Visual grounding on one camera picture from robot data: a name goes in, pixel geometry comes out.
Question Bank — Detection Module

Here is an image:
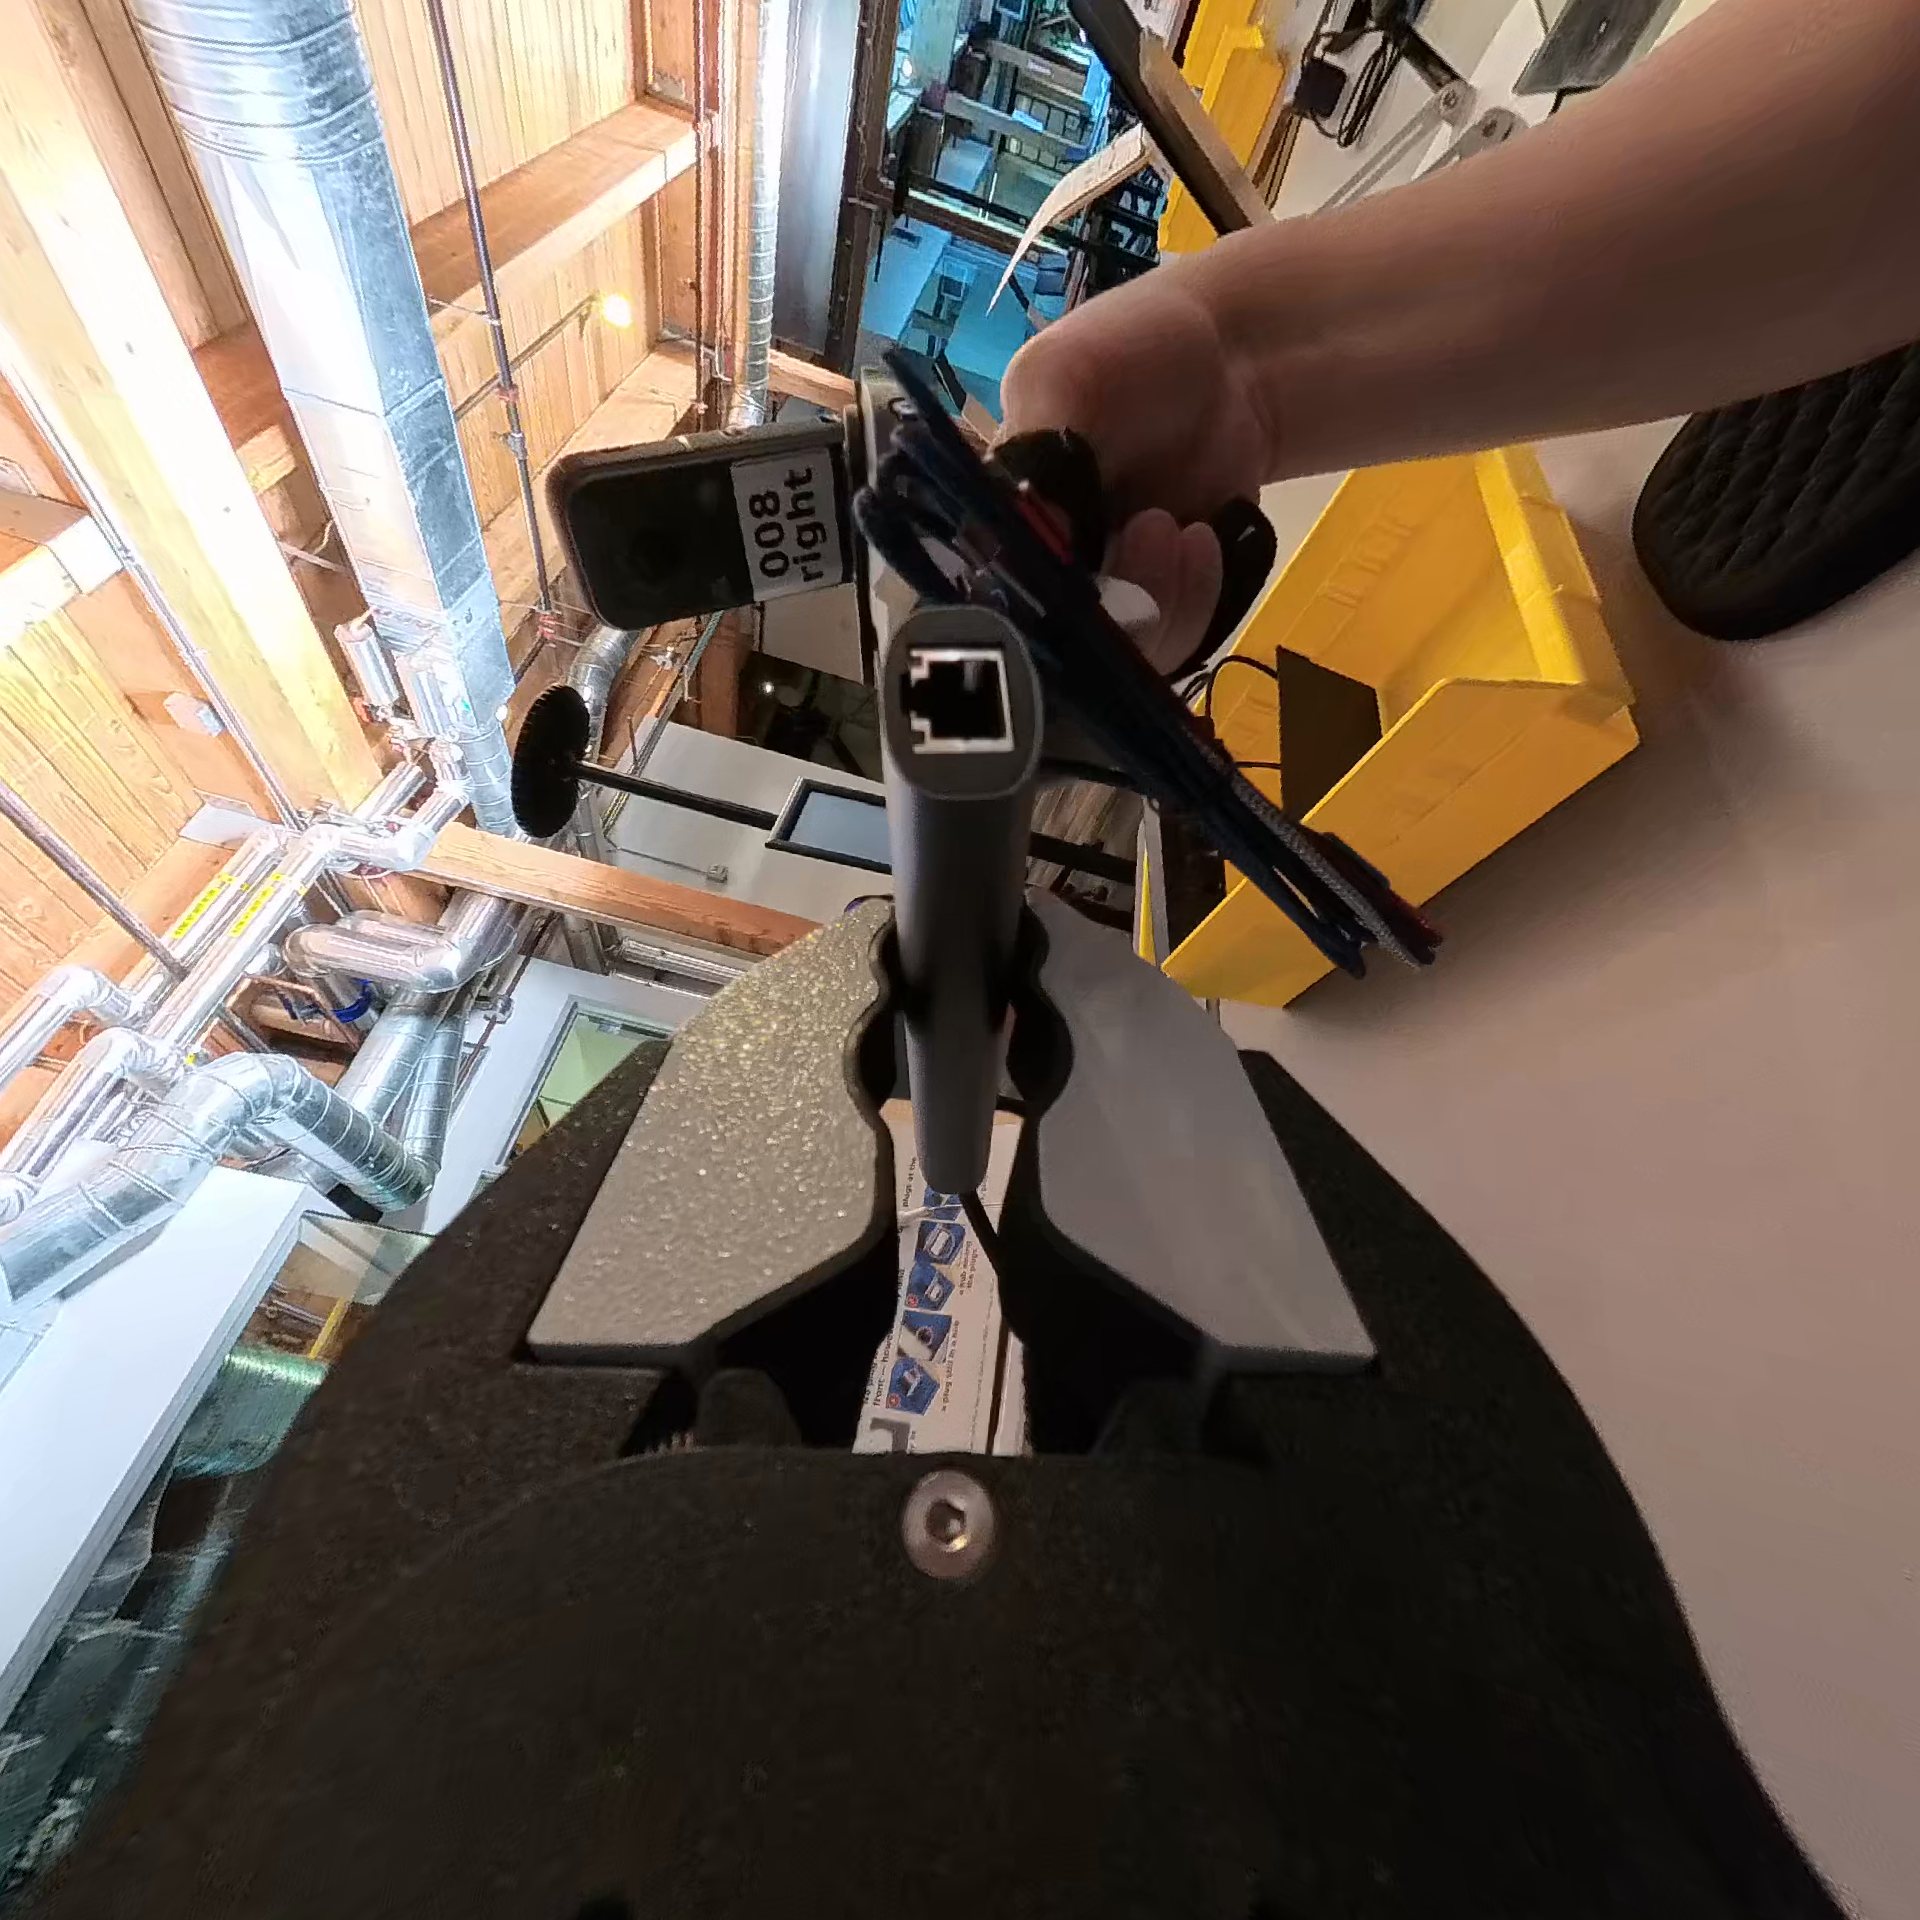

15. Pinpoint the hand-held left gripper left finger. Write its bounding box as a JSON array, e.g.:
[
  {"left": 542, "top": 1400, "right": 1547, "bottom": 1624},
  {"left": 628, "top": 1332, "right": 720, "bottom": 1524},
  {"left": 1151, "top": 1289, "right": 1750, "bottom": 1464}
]
[{"left": 517, "top": 904, "right": 906, "bottom": 1447}]

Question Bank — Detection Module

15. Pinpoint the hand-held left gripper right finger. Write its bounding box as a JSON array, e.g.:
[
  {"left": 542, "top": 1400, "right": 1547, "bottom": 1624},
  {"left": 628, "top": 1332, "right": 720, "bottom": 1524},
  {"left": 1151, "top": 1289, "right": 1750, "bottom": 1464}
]
[{"left": 1003, "top": 904, "right": 1387, "bottom": 1447}]

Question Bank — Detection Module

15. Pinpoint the USB cable with tethered adapter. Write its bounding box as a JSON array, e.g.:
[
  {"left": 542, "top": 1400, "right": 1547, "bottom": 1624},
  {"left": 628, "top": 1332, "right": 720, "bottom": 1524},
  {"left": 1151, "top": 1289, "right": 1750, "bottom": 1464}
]
[{"left": 945, "top": 1178, "right": 1028, "bottom": 1327}]

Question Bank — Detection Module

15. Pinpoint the grey metal USB hub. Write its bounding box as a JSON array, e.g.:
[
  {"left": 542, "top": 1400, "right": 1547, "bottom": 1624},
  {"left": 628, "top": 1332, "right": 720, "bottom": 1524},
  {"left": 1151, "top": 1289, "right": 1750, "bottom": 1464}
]
[{"left": 877, "top": 605, "right": 1051, "bottom": 1211}]

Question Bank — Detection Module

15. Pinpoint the blue red braided cable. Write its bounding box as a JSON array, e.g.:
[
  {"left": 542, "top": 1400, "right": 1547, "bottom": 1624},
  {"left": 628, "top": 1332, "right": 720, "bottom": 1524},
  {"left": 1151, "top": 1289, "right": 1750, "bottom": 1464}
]
[{"left": 848, "top": 339, "right": 1452, "bottom": 982}]

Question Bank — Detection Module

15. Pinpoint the yellow plastic bin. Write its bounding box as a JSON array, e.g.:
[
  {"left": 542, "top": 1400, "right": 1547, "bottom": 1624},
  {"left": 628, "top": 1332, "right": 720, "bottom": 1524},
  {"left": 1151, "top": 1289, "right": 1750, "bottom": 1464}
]
[
  {"left": 1155, "top": 0, "right": 1300, "bottom": 260},
  {"left": 1155, "top": 445, "right": 1648, "bottom": 1014}
]

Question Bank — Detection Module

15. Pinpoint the person's right forearm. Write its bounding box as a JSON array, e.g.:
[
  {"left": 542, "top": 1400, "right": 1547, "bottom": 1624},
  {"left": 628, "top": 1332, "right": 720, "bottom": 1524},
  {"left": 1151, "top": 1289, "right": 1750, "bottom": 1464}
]
[{"left": 1194, "top": 0, "right": 1920, "bottom": 472}]

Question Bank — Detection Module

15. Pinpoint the black stand pole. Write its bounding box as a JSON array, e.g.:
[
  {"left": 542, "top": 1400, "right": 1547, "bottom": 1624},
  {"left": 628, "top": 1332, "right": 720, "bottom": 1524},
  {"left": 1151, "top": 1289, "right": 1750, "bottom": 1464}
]
[{"left": 508, "top": 682, "right": 906, "bottom": 851}]

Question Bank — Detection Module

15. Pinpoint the instruction poster board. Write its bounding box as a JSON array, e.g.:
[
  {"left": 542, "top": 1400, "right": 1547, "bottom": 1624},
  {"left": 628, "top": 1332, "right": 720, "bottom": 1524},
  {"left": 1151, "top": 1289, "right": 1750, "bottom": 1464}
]
[{"left": 853, "top": 1194, "right": 1010, "bottom": 1463}]

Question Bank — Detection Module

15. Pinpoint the black framed display screen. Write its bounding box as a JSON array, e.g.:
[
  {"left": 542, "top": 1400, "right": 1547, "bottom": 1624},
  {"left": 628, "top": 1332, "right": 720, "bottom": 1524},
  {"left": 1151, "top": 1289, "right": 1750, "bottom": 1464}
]
[{"left": 766, "top": 767, "right": 907, "bottom": 910}]

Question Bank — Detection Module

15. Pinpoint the black quilted cushion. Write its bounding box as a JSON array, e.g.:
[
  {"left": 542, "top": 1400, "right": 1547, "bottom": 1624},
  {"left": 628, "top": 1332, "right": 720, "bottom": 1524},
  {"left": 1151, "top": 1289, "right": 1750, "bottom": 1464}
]
[{"left": 1630, "top": 339, "right": 1920, "bottom": 643}]

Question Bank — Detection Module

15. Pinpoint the silver ventilation duct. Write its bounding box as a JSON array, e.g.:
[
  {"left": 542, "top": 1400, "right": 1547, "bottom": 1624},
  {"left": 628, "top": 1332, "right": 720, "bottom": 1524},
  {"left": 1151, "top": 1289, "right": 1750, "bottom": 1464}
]
[
  {"left": 123, "top": 0, "right": 532, "bottom": 835},
  {"left": 0, "top": 1038, "right": 443, "bottom": 1313}
]

